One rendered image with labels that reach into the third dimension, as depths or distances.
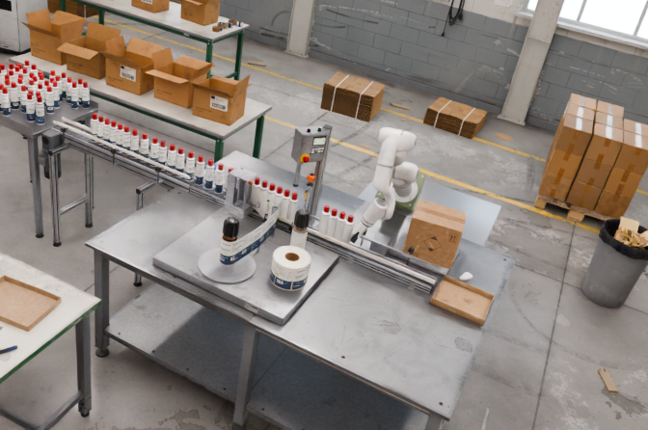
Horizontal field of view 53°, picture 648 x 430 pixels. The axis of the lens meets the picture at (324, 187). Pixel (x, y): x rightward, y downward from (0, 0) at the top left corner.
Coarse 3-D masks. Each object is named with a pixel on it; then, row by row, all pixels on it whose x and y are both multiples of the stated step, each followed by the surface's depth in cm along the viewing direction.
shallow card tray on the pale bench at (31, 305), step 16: (0, 288) 316; (16, 288) 318; (32, 288) 318; (0, 304) 307; (16, 304) 309; (32, 304) 311; (48, 304) 312; (0, 320) 298; (16, 320) 300; (32, 320) 301
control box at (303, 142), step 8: (296, 128) 371; (304, 128) 372; (312, 128) 374; (296, 136) 372; (304, 136) 365; (312, 136) 368; (296, 144) 373; (304, 144) 368; (296, 152) 374; (304, 152) 371; (296, 160) 375; (312, 160) 378; (320, 160) 380
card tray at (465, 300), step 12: (444, 288) 369; (456, 288) 371; (468, 288) 372; (432, 300) 355; (444, 300) 360; (456, 300) 362; (468, 300) 363; (480, 300) 365; (492, 300) 361; (456, 312) 351; (468, 312) 348; (480, 312) 356; (480, 324) 347
